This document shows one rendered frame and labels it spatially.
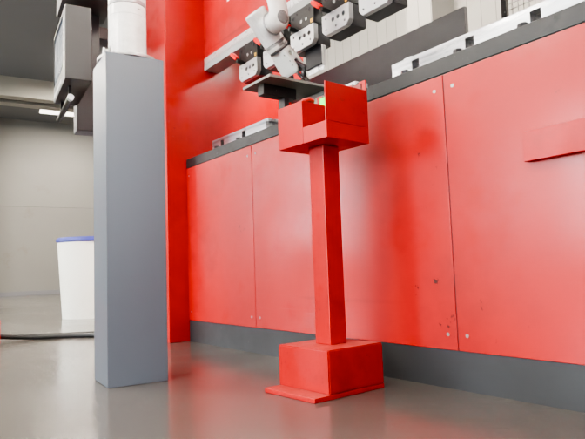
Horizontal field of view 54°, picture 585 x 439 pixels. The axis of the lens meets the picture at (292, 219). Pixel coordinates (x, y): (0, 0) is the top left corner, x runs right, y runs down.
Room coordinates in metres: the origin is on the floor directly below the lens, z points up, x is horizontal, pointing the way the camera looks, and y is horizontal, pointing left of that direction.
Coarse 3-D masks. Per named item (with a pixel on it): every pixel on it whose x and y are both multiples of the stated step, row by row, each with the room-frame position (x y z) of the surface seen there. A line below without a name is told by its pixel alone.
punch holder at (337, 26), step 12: (324, 0) 2.05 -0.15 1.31; (336, 0) 1.99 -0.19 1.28; (348, 0) 1.94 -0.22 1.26; (336, 12) 1.99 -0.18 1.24; (348, 12) 1.94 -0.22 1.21; (324, 24) 2.05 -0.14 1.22; (336, 24) 2.00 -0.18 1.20; (348, 24) 1.96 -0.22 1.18; (360, 24) 1.98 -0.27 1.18; (336, 36) 2.05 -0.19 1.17; (348, 36) 2.05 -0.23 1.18
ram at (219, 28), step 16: (208, 0) 2.78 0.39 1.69; (224, 0) 2.65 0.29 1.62; (240, 0) 2.53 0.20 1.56; (256, 0) 2.42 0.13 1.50; (288, 0) 2.23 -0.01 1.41; (304, 0) 2.15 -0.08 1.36; (320, 0) 2.10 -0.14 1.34; (208, 16) 2.78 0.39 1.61; (224, 16) 2.65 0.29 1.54; (240, 16) 2.53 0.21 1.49; (208, 32) 2.79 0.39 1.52; (224, 32) 2.66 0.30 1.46; (240, 32) 2.54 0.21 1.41; (208, 48) 2.79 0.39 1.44; (208, 64) 2.79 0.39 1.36; (224, 64) 2.75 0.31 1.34
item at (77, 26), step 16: (64, 16) 2.58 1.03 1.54; (80, 16) 2.61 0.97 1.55; (64, 32) 2.58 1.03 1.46; (80, 32) 2.61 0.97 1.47; (64, 48) 2.58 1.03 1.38; (80, 48) 2.61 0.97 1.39; (64, 64) 2.58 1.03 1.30; (80, 64) 2.61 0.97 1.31; (64, 80) 2.61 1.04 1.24; (80, 80) 2.62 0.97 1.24; (64, 96) 2.85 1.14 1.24; (80, 96) 2.85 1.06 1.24
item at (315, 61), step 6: (318, 48) 2.14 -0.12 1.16; (324, 48) 2.13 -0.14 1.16; (306, 54) 2.19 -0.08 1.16; (312, 54) 2.17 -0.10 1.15; (318, 54) 2.14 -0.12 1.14; (324, 54) 2.13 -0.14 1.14; (306, 60) 2.19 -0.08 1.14; (312, 60) 2.17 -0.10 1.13; (318, 60) 2.14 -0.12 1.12; (324, 60) 2.13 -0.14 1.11; (306, 66) 2.20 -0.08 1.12; (312, 66) 2.17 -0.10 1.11; (318, 66) 2.15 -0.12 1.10; (324, 66) 2.13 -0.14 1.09; (312, 72) 2.18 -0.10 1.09
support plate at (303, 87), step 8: (256, 80) 2.00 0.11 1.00; (264, 80) 1.97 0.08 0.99; (272, 80) 1.98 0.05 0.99; (280, 80) 1.98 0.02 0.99; (288, 80) 1.98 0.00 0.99; (296, 80) 2.00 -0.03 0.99; (248, 88) 2.05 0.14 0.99; (256, 88) 2.06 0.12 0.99; (296, 88) 2.07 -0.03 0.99; (304, 88) 2.08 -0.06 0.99; (312, 88) 2.08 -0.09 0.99; (320, 88) 2.08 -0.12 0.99; (296, 96) 2.17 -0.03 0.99; (304, 96) 2.17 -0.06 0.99
